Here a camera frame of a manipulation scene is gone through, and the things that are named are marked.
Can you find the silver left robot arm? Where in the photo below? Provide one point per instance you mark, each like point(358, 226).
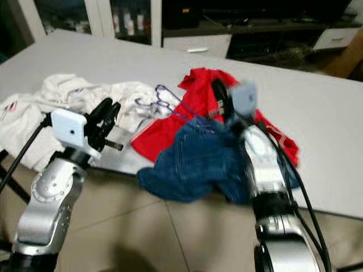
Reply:
point(51, 198)

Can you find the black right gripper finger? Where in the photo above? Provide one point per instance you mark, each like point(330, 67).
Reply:
point(222, 93)

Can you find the white drawer front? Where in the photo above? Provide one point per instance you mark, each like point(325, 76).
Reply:
point(334, 38)
point(195, 45)

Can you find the white popsicle print T-shirt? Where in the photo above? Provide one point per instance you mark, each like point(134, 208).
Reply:
point(22, 130)

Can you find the black metal table leg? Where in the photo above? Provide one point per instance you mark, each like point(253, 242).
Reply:
point(12, 175)

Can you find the black speaker box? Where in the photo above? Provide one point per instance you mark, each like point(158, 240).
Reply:
point(181, 14)

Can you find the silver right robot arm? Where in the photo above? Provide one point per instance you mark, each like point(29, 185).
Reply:
point(266, 164)

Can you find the white crumpled T-shirt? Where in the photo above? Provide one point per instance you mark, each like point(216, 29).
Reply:
point(136, 93)

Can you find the blue denim jeans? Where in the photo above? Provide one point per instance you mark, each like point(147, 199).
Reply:
point(198, 164)

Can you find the white glass door cabinet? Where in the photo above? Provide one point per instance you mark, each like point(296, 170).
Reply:
point(101, 22)

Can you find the purple plastic hanger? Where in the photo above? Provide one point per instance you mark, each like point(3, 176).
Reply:
point(163, 93)

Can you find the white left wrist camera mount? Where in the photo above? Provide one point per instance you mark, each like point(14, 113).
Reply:
point(69, 129)

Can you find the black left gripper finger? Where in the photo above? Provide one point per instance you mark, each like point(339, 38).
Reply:
point(101, 112)
point(112, 118)

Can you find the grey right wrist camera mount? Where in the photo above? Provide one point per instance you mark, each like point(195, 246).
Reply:
point(247, 99)

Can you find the red shirt with white trim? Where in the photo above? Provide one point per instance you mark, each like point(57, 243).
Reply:
point(198, 90)

